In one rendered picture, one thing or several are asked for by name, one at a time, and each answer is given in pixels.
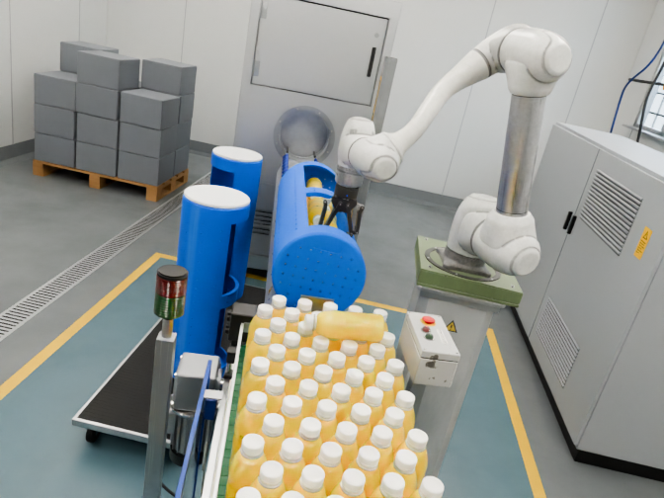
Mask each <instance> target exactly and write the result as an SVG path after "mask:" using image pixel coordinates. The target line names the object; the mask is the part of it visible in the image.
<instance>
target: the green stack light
mask: <svg viewBox="0 0 664 498"><path fill-rule="evenodd" d="M186 295H187V294H185V295H183V296H181V297H178V298H167V297H163V296H160V295H159V294H157V293H155V296H154V307H153V312H154V314H155V315H156V316H158V317H160V318H163V319H176V318H179V317H181V316H183V315H184V313H185V304H186Z"/></svg>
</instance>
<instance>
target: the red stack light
mask: <svg viewBox="0 0 664 498"><path fill-rule="evenodd" d="M187 285H188V277H186V278H184V279H183V280H181V281H167V280H164V279H162V278H160V277H159V276H158V275H157V274H156V283H155V292H156V293H157V294H159V295H160V296H163V297H167V298H178V297H181V296H183V295H185V294H186V293H187Z"/></svg>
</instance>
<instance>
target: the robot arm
mask: <svg viewBox="0 0 664 498"><path fill-rule="evenodd" d="M571 62H572V49H571V46H570V45H569V43H568V42H567V41H566V40H565V39H564V38H563V37H562V36H560V35H559V34H557V33H554V32H552V31H548V30H544V29H538V28H531V27H530V26H528V25H527V24H524V23H519V24H513V25H510V26H507V27H505V28H503V29H501V30H499V31H498V32H496V33H494V34H493V35H491V36H490V37H488V38H487V39H485V40H484V41H482V42H481V43H480V44H479V45H478V46H476V47H475V48H474V49H473V50H472V51H470V52H469V53H468V54H467V55H466V56H465V57H464V58H463V59H462V60H461V61H460V62H459V63H458V64H457V65H456V66H455V67H454V68H453V69H452V70H451V71H449V72H448V73H447V74H446V75H445V76H444V77H443V78H442V79H441V80H440V81H439V82H438V83H437V84H436V85H435V86H434V87H433V88H432V90H431V91H430V92H429V94H428V95H427V97H426V98H425V100H424V101H423V103H422V104H421V106H420V107H419V109H418V110H417V112H416V114H415V115H414V117H413V118H412V120H411V121H410V122H409V123H408V124H407V125H406V126H405V127H404V128H402V129H401V130H399V131H397V132H394V133H387V132H382V133H380V134H377V135H375V131H374V123H373V122H372V121H370V120H368V119H365V118H362V117H353V118H349V119H348V120H347V122H346V124H345V126H344V129H343V131H342V134H341V138H340V142H339V148H338V165H337V170H336V177H335V181H336V186H335V191H334V195H333V197H332V198H331V199H326V198H324V199H323V208H322V212H321V214H320V218H319V221H318V225H323V221H324V217H325V214H326V211H327V206H329V205H330V203H332V204H333V206H334V207H333V209H332V211H331V213H330V215H329V217H328V218H327V220H326V222H325V223H324V225H328V226H329V225H330V223H331V222H332V220H333V218H334V217H335V215H336V214H337V212H338V211H339V212H344V213H346V214H347V219H348V227H349V232H346V233H347V234H348V235H350V236H351V237H352V236H353V235H354V234H359V230H360V223H361V216H362V212H363V210H364V205H360V204H358V203H357V196H358V191H359V187H360V186H361V185H362V183H363V180H364V178H366V179H368V180H370V181H373V182H378V183H382V182H386V181H389V180H390V179H392V178H393V177H394V176H395V175H396V173H397V171H398V168H399V165H400V163H401V162H403V157H404V154H405V152H406V151H407V150H408V149H409V148H410V147H411V146H412V145H413V144H414V143H415V142H416V141H417V140H418V139H419V138H420V137H421V136H422V135H423V134H424V132H425V131H426V130H427V128H428V127H429V126H430V124H431V123H432V121H433V120H434V118H435V117H436V116H437V114H438V113H439V111H440V110H441V108H442V107H443V106H444V104H445V103H446V102H447V100H448V99H449V98H450V97H451V96H453V95H454V94H455V93H457V92H459V91H460V90H462V89H464V88H466V87H468V86H471V85H473V84H475V83H477V82H480V81H482V80H485V79H487V78H488V77H490V76H492V75H494V74H496V73H498V72H499V73H506V77H507V83H508V89H509V91H510V93H511V94H512V96H511V104H510V111H509V118H508V124H507V131H506V139H505V146H504V153H503V160H502V167H501V175H500V182H499V189H498V196H497V199H496V198H494V197H491V196H488V195H484V194H478V193H473V194H471V195H470V196H467V197H466V198H465V199H464V200H463V202H462V203H461V204H460V206H459V207H458V209H457V211H456V215H455V218H454V221H453V223H452V227H451V230H450V234H449V239H448V243H447V246H446V248H437V250H436V252H437V253H438V254H439V256H440V258H441V261H442V263H443V267H444V268H446V269H448V270H455V271H460V272H465V273H470V274H475V275H478V276H482V277H485V278H490V277H491V273H490V272H489V271H488V270H487V268H486V266H485V263H486V264H487V265H488V266H490V267H491V268H492V269H494V270H496V271H497V272H499V273H501V274H504V275H508V276H523V275H526V274H529V273H530V272H532V271H533V270H534V269H535V268H536V267H537V265H538V263H539V261H540V244H539V243H538V242H537V234H536V227H535V219H534V218H533V216H532V215H531V213H530V212H529V211H528V209H529V203H530V197H531V191H532V185H533V179H534V174H535V168H536V162H537V156H538V150H539V144H540V133H541V127H542V121H543V115H544V109H545V103H546V97H547V96H548V95H549V94H550V93H551V92H552V91H553V89H554V86H555V84H556V83H557V81H558V80H559V79H560V78H561V77H563V76H564V75H565V73H566V72H567V71H568V69H569V68H570V65H571ZM354 207H357V217H356V225H355V229H353V226H352V218H351V210H352V209H353V208H354Z"/></svg>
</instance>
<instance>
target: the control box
mask: <svg viewBox="0 0 664 498"><path fill-rule="evenodd" d="M423 316H431V317H433V318H434V319H435V320H436V321H435V323H432V324H427V323H425V321H424V320H423V319H422V317H423ZM405 317H406V318H405V320H404V324H403V327H402V331H401V334H400V338H399V344H400V347H401V350H402V353H403V356H404V359H405V362H406V365H407V368H408V370H409V373H410V376H411V379H412V382H413V383H417V384H425V385H433V386H441V387H451V384H452V381H453V378H454V375H455V372H456V369H457V362H458V361H459V358H460V354H459V352H458V350H457V347H456V345H455V343H454V341H453V339H452V337H451V335H450V333H449V331H448V329H447V327H446V325H445V323H444V321H443V319H442V317H441V316H439V315H432V314H425V313H418V312H411V311H407V312H406V316H405ZM423 326H429V327H430V329H431V331H430V332H425V331H423V330H422V328H423ZM439 330H440V331H439ZM441 331H442V334H441ZM426 333H432V334H433V335H434V339H432V340H430V339H427V338H426V337H425V335H426ZM441 335H442V336H441ZM441 337H444V338H443V339H444V340H443V339H442V338H441ZM443 341H445V342H447V343H445V342H443Z"/></svg>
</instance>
